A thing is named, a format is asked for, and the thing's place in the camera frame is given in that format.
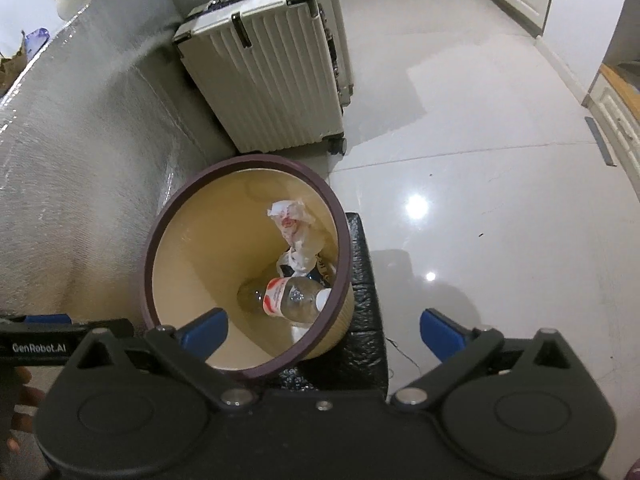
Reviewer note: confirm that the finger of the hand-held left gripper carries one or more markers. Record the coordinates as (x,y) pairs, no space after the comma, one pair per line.
(46,318)
(112,329)

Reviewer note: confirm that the white suitcase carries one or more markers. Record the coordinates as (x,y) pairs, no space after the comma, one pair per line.
(270,75)

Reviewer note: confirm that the white plastic bag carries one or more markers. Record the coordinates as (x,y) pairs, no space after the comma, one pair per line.
(300,237)

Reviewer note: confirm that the brown cardboard piece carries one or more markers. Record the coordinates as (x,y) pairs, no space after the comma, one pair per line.
(10,72)

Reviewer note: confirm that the black padded stool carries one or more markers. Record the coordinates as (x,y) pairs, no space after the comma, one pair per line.
(362,300)

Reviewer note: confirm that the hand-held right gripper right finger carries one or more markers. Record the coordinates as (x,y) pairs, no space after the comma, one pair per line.
(445,336)

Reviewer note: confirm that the clear plastic bottle red label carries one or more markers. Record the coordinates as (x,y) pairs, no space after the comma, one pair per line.
(295,301)

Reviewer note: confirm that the yellow trash bin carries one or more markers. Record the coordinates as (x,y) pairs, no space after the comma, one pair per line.
(200,240)

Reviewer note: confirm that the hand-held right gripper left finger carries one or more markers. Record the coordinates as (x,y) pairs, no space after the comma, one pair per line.
(205,334)

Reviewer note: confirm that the wooden-top side cabinet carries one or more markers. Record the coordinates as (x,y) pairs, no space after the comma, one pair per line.
(620,120)

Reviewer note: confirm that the person's left hand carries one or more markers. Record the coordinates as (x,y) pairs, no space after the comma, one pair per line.
(27,395)

